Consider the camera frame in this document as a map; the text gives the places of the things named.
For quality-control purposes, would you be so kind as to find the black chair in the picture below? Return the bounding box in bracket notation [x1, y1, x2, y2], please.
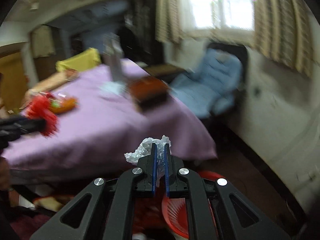
[206, 42, 249, 91]

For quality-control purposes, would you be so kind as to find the checked window curtain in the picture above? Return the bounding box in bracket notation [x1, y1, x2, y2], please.
[254, 0, 314, 78]

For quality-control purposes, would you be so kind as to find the steel water bottle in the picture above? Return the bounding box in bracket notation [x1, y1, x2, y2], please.
[103, 33, 127, 83]

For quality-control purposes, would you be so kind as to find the brown leather wallet bag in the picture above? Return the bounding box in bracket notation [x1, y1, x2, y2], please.
[127, 76, 170, 112]

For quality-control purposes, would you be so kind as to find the purple bed sheet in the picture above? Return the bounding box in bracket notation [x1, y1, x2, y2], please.
[3, 64, 217, 174]

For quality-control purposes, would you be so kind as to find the white plastic wrapper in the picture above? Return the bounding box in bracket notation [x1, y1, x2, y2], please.
[124, 135, 171, 165]

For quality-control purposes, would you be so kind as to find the red snack bag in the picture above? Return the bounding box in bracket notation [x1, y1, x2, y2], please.
[25, 94, 58, 137]

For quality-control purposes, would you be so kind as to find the brown beige pillow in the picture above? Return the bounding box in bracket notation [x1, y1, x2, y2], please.
[24, 69, 80, 101]

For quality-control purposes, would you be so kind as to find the yellow cloth on chair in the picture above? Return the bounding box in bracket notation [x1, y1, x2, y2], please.
[56, 48, 101, 72]

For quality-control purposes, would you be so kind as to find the red plastic trash basket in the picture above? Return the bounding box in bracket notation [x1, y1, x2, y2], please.
[161, 170, 227, 240]

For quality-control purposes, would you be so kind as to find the orange cardboard box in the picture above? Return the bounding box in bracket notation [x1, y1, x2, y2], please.
[49, 97, 78, 115]

